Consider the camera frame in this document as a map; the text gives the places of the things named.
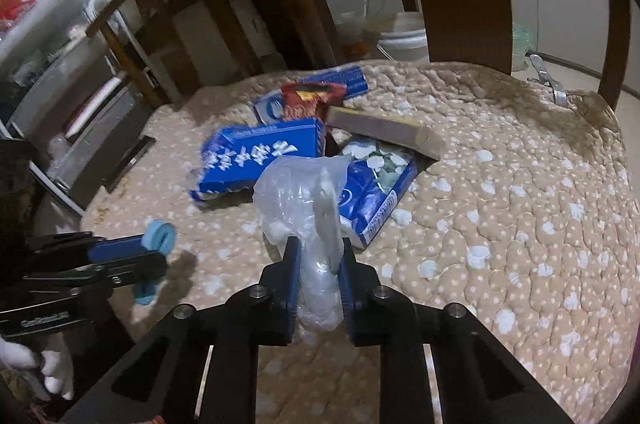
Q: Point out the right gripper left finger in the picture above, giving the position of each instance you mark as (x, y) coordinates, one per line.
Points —
(279, 306)

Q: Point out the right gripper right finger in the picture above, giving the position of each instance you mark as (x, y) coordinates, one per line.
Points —
(357, 282)

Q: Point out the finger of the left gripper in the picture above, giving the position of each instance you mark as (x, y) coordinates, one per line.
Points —
(158, 237)
(142, 272)

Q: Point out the clear plastic bag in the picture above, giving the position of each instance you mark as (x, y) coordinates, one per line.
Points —
(298, 197)

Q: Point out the blue toothpaste box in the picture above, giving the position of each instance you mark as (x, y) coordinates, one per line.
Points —
(233, 158)

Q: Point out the blue white milk carton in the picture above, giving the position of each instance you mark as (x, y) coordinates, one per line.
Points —
(378, 176)

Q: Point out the long blue carton box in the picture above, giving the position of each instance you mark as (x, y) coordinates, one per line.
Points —
(269, 108)

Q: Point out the red snack wrapper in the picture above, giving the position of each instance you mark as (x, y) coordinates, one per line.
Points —
(310, 100)

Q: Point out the green lined trash bin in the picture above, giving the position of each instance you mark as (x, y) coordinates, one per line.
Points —
(523, 42)

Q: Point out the grey kitchen cabinets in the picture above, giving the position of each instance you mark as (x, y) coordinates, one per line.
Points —
(565, 4)

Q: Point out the white gloved left hand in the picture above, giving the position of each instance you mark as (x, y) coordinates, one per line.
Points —
(49, 368)

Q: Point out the grey rectangular box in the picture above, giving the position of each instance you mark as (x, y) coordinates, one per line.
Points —
(403, 133)

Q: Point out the white plastic bucket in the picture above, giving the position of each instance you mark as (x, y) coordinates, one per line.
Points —
(399, 37)

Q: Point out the metal clip on cover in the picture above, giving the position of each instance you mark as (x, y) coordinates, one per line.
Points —
(545, 78)

